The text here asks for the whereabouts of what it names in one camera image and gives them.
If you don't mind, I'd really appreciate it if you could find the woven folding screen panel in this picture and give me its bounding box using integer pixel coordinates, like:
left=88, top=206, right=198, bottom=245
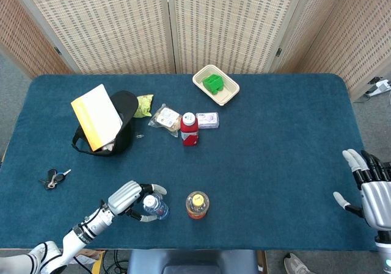
left=270, top=0, right=352, bottom=75
left=5, top=0, right=177, bottom=75
left=166, top=0, right=302, bottom=75
left=301, top=0, right=391, bottom=103
left=0, top=0, right=73, bottom=79

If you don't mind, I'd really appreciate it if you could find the green snack packet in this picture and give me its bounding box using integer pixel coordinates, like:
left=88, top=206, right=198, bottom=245
left=133, top=94, right=155, bottom=119

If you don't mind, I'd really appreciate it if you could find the green plastic block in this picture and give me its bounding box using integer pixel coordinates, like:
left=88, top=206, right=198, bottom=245
left=202, top=74, right=225, bottom=93

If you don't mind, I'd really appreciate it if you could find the clear water bottle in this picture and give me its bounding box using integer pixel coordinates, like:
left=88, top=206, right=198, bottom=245
left=142, top=193, right=170, bottom=221

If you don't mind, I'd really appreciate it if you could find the bunch of keys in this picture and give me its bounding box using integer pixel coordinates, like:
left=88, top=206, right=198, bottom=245
left=38, top=168, right=72, bottom=191

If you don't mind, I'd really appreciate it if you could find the white and yellow booklet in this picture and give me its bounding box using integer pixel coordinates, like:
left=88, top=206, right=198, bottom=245
left=70, top=84, right=123, bottom=152

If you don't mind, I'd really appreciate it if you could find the red juice bottle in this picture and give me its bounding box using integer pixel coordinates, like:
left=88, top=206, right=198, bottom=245
left=180, top=112, right=199, bottom=147

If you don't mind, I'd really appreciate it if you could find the beige food tray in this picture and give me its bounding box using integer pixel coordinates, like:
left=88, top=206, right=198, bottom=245
left=192, top=64, right=241, bottom=106

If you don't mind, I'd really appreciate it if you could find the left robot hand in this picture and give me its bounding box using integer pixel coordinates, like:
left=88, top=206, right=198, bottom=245
left=107, top=180, right=168, bottom=223

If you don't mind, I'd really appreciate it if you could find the grey sneaker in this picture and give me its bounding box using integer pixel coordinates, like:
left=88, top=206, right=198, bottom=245
left=283, top=253, right=315, bottom=274

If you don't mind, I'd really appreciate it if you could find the purple tissue pack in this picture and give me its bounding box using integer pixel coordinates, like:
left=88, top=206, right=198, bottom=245
left=195, top=112, right=220, bottom=130

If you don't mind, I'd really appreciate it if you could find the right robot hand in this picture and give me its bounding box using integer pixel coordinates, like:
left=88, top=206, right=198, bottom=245
left=332, top=148, right=391, bottom=231

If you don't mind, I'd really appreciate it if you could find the black floor cable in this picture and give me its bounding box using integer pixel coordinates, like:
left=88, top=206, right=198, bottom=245
left=102, top=249, right=125, bottom=274

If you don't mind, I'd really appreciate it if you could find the clear bag of bread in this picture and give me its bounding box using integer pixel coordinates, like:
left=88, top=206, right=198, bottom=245
left=148, top=103, right=181, bottom=138

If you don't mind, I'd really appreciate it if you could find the blue table cloth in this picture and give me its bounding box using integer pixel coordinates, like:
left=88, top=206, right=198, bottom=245
left=0, top=73, right=379, bottom=252

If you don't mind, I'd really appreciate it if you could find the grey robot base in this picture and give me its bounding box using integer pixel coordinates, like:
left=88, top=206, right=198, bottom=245
left=126, top=249, right=259, bottom=274

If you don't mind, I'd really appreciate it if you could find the yellow-capped orange drink bottle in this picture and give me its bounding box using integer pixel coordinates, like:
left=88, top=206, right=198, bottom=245
left=185, top=190, right=210, bottom=220

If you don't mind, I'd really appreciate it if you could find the black baseball cap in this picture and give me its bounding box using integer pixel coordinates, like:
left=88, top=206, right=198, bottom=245
left=71, top=90, right=140, bottom=157

